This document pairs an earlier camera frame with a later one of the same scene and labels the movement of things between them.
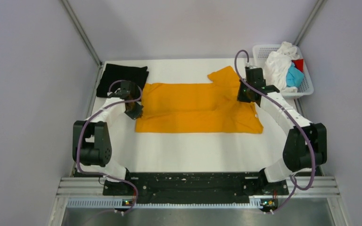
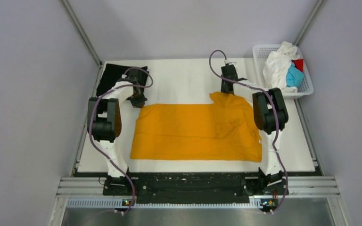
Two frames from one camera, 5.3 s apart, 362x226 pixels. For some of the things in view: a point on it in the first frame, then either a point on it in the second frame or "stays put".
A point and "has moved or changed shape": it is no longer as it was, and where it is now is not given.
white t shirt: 276,65 stays put
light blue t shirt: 294,76 stays put
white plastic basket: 260,52 stays put
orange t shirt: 213,107 has moved or changed shape
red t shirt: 299,64 stays put
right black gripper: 240,97 to 223,89
